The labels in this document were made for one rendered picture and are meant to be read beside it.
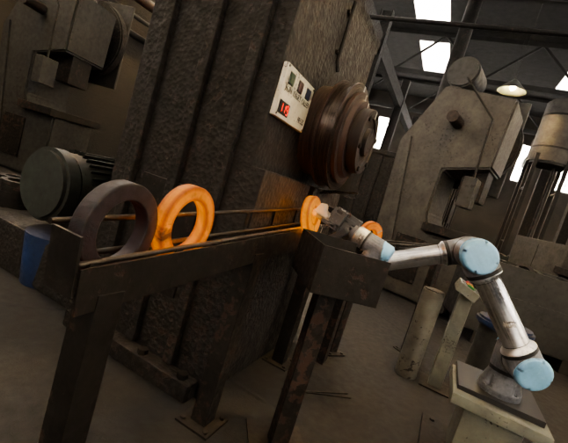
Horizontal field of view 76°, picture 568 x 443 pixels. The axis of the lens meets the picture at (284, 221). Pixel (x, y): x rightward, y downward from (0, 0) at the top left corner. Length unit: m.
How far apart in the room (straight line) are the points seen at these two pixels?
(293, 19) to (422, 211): 3.19
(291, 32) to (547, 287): 3.03
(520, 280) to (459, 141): 1.55
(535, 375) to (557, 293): 2.29
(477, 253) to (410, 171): 3.07
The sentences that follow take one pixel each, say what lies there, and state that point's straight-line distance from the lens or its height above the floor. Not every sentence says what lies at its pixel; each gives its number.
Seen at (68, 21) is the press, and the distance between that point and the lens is 5.46.
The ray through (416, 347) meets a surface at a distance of 2.26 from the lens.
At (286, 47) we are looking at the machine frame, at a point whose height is 1.28.
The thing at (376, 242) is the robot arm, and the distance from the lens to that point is 1.37.
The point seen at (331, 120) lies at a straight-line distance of 1.48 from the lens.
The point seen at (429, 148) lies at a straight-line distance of 4.39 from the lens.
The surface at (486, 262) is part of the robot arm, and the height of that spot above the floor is 0.79.
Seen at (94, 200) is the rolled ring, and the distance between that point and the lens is 0.68.
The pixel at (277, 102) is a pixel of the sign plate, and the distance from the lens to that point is 1.31.
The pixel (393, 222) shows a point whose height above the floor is 0.77.
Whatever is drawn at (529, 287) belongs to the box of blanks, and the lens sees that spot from 3.69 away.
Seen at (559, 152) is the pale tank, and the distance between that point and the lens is 10.36.
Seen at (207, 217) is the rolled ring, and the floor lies 0.71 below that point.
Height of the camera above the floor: 0.85
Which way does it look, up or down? 6 degrees down
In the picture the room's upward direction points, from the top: 17 degrees clockwise
